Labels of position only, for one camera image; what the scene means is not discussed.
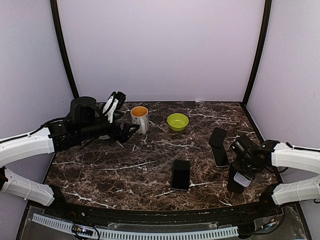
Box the black phone case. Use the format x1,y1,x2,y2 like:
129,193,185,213
170,159,192,192

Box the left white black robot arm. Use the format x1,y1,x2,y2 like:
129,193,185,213
0,92,140,218

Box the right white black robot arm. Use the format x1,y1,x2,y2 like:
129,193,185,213
229,135,320,217

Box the black phone under lavender case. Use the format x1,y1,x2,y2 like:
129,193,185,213
227,165,245,194

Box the black phone on table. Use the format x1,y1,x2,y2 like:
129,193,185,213
208,127,227,149

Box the white scalloped bowl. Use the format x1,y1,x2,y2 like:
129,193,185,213
99,135,110,140

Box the white mug orange inside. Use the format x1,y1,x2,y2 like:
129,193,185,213
130,106,149,135

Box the white-edged smartphone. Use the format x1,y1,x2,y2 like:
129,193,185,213
211,146,230,168

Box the green bowl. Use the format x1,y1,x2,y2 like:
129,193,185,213
167,113,189,132

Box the small circuit board with leds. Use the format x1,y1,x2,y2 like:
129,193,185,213
71,224,94,237

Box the white slotted cable duct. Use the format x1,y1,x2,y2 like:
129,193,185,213
31,213,239,240

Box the black front table rail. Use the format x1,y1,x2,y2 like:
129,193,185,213
45,202,284,226

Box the left black frame post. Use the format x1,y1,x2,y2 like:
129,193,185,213
49,0,80,99

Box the black frame post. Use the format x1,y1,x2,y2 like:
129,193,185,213
241,0,273,108
49,0,80,99

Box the right black frame post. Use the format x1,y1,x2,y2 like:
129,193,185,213
241,0,273,108

